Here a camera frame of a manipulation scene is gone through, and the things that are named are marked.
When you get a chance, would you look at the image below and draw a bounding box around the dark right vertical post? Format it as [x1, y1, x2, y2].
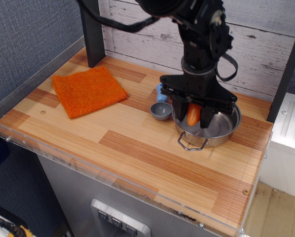
[266, 42, 295, 123]

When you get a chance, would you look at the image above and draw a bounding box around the blue and grey scoop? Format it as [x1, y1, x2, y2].
[150, 83, 173, 120]

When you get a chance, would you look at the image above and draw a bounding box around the black cable loop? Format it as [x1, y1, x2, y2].
[215, 52, 239, 82]

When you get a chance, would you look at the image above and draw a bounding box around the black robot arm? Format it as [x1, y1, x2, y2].
[138, 0, 238, 128]

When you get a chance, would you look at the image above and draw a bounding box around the clear acrylic guard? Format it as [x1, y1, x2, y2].
[0, 35, 271, 237]

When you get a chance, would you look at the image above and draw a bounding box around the white side cabinet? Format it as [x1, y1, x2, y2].
[259, 93, 295, 196]

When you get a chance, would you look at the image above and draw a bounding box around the orange plastic carrot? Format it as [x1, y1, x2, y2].
[186, 103, 202, 126]

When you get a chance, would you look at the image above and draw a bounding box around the metal pot with handles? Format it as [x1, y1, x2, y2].
[172, 106, 242, 151]

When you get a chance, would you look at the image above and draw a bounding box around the orange knitted cloth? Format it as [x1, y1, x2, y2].
[52, 66, 127, 119]

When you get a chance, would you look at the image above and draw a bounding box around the silver dispenser panel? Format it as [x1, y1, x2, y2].
[91, 198, 151, 237]

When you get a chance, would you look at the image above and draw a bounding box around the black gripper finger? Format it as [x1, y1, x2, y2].
[200, 107, 215, 128]
[171, 95, 189, 121]

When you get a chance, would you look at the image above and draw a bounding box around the dark left vertical post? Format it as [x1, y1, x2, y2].
[79, 0, 106, 68]

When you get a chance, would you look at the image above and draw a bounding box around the stainless toy fridge body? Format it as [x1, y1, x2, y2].
[38, 156, 214, 237]

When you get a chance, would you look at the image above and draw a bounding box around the black corrugated hose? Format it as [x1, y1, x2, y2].
[0, 214, 27, 237]

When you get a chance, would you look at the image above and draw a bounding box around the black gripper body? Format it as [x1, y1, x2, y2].
[160, 64, 237, 114]

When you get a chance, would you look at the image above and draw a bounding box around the dark vertical post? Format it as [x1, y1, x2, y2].
[266, 42, 295, 123]
[79, 0, 106, 68]

